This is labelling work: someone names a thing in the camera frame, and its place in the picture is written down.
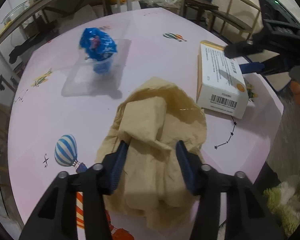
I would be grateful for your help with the blue plastic wrapper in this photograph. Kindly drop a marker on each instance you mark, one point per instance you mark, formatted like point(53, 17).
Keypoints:
point(99, 50)

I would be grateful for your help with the clear plastic container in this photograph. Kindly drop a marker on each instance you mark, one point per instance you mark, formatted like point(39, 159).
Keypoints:
point(89, 77)

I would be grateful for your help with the dark wooden stool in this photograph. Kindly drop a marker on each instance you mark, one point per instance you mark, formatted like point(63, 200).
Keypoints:
point(200, 7)

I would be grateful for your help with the wooden chair by fridge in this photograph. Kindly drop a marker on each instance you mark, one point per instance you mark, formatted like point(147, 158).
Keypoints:
point(232, 20)

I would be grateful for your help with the wooden chair dark seat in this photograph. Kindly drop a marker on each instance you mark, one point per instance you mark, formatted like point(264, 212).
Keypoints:
point(6, 90)

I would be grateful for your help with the yellow white medicine box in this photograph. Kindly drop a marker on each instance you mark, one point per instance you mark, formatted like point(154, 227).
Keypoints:
point(220, 86)

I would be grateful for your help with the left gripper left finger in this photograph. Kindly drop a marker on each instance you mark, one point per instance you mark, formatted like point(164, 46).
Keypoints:
point(54, 217)

